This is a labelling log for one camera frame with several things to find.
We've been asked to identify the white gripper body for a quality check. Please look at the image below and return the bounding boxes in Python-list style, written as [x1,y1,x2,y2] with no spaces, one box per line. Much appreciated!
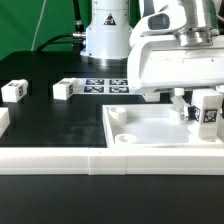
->
[127,9,224,94]

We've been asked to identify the white square tabletop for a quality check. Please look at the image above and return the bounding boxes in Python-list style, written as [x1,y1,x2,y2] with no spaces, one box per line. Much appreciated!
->
[102,104,224,148]

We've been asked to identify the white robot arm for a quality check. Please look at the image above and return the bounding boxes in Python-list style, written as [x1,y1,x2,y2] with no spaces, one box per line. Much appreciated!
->
[81,0,224,96]

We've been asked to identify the sheet of fiducial markers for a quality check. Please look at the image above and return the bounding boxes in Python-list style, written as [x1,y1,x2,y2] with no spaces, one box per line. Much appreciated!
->
[74,78,130,95]

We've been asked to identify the white left fence piece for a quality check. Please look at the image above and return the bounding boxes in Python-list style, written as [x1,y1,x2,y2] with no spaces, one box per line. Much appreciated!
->
[0,107,10,137]

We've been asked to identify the white front fence bar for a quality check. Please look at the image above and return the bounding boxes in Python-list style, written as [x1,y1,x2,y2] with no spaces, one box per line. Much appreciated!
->
[0,148,224,175]

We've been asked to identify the black cable bundle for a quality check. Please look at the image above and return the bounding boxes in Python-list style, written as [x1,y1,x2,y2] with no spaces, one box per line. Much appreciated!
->
[35,0,88,54]

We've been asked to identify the white thin cable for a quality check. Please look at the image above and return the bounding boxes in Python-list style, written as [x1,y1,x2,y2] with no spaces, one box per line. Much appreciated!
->
[31,0,48,52]

